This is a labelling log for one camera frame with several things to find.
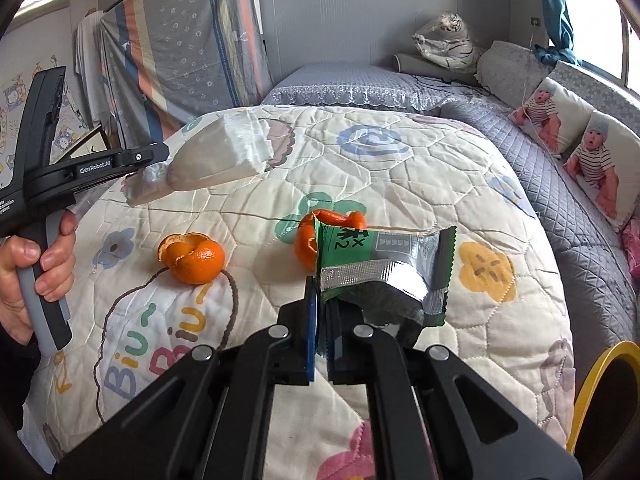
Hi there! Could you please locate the green foil snack wrapper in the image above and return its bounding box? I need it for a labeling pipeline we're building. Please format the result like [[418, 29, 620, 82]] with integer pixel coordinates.
[[313, 220, 459, 352]]

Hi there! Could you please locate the grey quilted cushion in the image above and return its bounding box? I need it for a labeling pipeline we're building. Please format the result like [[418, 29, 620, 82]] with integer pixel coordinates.
[[475, 40, 559, 109], [550, 60, 640, 137]]

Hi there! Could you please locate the cartoon wall poster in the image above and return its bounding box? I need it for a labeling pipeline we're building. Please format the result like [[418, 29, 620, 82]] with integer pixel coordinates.
[[0, 60, 84, 182]]

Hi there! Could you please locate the blue curtain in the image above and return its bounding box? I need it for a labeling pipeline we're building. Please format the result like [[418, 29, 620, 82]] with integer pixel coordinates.
[[532, 0, 584, 69]]

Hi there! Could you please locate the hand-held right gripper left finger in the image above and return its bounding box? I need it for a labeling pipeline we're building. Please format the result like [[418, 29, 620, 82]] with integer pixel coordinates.
[[52, 278, 319, 480]]

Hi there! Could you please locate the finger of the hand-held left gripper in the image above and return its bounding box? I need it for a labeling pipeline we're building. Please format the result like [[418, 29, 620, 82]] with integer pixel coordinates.
[[113, 142, 172, 177]]

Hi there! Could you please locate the grey bolster pillow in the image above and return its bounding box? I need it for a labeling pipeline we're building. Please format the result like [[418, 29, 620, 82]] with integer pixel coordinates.
[[392, 52, 481, 86]]

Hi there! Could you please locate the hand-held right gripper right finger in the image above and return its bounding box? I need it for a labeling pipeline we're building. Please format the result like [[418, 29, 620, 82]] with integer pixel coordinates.
[[324, 301, 584, 480]]

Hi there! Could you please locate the orange peel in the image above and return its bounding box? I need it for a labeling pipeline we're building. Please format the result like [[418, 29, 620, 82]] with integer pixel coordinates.
[[293, 208, 369, 269]]

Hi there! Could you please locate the baby print pillow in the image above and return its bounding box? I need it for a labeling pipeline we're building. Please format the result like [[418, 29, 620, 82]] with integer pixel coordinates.
[[509, 77, 596, 156], [562, 110, 640, 234]]

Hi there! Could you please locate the grey quilted bed cover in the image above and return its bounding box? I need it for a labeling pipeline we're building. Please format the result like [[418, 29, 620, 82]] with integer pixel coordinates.
[[262, 62, 640, 362]]

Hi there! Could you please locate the pink cloth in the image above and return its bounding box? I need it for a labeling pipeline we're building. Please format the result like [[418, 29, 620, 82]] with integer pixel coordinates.
[[620, 219, 640, 282]]

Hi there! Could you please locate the cartoon bear printed quilt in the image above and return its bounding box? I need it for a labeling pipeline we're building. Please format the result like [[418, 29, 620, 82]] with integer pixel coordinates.
[[25, 104, 577, 480]]

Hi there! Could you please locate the striped floral bed sheet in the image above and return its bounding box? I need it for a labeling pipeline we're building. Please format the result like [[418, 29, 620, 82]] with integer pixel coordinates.
[[99, 0, 274, 134]]

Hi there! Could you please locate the white plastic pack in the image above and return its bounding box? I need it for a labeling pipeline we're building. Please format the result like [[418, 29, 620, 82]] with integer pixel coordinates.
[[122, 111, 274, 207]]

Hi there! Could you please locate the half-peeled tangerine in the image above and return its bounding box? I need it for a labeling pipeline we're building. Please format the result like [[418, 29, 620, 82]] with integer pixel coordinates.
[[158, 232, 226, 286]]

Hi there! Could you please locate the tiger plush in plastic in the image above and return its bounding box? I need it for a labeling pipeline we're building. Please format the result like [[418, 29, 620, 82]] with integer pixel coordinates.
[[412, 11, 484, 70]]

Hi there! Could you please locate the person's left hand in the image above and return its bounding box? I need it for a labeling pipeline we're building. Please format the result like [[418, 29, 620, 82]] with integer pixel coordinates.
[[0, 211, 78, 347]]

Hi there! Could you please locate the white hanging cloth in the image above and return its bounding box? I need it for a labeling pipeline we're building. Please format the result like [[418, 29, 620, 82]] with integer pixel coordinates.
[[74, 9, 119, 127]]

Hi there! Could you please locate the yellow bin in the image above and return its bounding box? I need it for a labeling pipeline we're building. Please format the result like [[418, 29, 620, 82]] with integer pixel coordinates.
[[567, 339, 640, 457]]

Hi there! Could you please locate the white cabinet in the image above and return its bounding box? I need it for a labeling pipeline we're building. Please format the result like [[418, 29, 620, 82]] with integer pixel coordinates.
[[65, 124, 112, 164]]

